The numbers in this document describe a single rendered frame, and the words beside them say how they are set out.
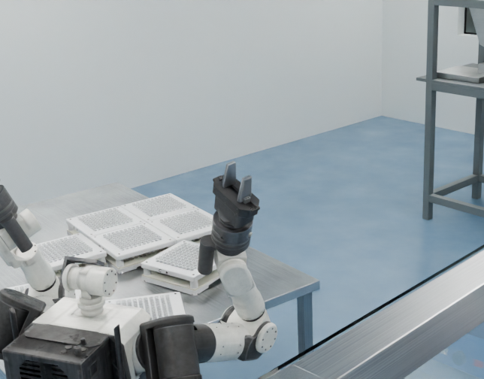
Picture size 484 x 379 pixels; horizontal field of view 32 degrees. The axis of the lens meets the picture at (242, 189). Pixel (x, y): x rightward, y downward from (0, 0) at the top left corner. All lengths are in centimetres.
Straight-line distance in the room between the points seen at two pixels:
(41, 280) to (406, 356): 142
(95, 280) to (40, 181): 443
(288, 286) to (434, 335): 189
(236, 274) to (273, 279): 111
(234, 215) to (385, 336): 82
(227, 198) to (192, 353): 35
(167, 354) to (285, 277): 121
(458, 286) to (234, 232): 77
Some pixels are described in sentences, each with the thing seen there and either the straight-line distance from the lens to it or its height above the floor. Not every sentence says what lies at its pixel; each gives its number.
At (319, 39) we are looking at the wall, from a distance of 783.
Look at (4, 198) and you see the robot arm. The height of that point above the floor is 147.
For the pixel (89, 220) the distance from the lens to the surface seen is 343.
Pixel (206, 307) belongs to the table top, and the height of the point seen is 86.
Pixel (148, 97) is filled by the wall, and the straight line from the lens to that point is 666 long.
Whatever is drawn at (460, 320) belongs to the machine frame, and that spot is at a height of 161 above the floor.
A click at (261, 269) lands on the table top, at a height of 86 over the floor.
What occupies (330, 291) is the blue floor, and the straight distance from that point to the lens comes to 483.
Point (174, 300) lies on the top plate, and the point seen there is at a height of 93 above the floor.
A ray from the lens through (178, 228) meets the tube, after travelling 327.
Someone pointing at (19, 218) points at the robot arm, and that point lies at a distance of 215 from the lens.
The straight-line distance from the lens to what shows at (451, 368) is 126.
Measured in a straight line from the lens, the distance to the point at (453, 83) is 550.
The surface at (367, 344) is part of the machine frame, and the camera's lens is 98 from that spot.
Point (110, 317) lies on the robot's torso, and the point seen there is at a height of 125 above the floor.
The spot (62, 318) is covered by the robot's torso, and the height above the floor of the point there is 125.
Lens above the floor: 213
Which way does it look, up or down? 19 degrees down
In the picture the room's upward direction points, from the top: 3 degrees counter-clockwise
